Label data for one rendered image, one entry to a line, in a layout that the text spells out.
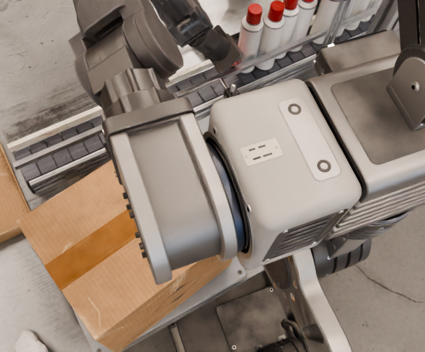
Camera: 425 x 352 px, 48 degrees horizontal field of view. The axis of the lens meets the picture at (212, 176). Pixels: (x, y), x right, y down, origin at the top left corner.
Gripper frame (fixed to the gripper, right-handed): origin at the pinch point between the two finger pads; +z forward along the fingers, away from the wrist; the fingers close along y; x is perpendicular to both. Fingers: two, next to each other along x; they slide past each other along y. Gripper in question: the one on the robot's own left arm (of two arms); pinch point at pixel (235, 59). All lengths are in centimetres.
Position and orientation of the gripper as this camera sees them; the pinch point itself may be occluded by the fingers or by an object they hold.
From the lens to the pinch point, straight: 122.3
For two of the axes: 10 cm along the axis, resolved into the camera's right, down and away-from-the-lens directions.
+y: -5.0, -8.0, 3.3
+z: 4.7, 0.7, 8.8
